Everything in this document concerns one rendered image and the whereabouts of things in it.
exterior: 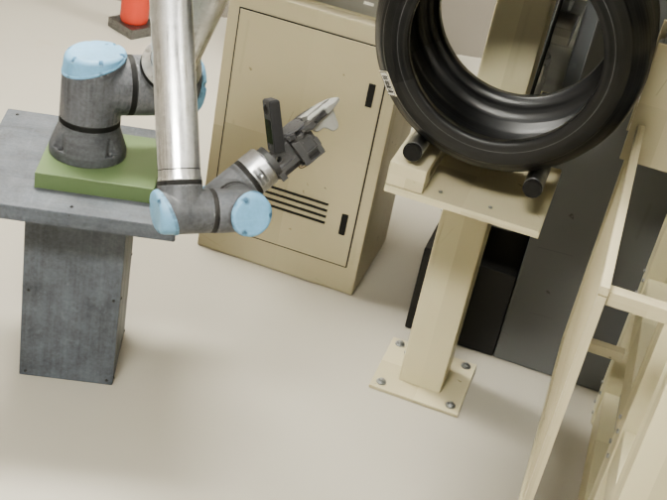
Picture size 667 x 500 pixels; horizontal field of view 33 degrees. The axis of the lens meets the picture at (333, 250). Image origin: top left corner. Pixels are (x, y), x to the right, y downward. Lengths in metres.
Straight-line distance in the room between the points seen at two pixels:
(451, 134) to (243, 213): 0.53
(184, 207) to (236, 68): 1.28
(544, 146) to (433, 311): 0.85
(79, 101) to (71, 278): 0.47
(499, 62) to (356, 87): 0.64
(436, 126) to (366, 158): 0.92
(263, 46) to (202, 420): 1.12
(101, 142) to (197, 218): 0.64
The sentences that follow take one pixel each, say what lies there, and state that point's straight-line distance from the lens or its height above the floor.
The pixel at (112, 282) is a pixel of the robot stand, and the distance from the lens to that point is 2.95.
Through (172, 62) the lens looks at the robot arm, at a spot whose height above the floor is 1.11.
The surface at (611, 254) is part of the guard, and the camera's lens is 2.16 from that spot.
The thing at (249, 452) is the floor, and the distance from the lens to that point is 2.99.
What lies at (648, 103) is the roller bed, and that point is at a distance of 2.75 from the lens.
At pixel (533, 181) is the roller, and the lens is 2.53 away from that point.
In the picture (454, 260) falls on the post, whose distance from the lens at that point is 3.08.
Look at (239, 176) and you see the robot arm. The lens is 2.39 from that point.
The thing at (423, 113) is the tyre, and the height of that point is 1.00.
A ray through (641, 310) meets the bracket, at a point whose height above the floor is 0.97.
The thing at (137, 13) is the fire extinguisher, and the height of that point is 0.11.
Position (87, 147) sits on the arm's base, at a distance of 2.81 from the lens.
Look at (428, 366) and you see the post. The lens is 3.28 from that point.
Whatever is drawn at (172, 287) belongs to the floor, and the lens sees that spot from 3.55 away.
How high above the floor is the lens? 2.00
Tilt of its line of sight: 31 degrees down
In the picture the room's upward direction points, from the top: 12 degrees clockwise
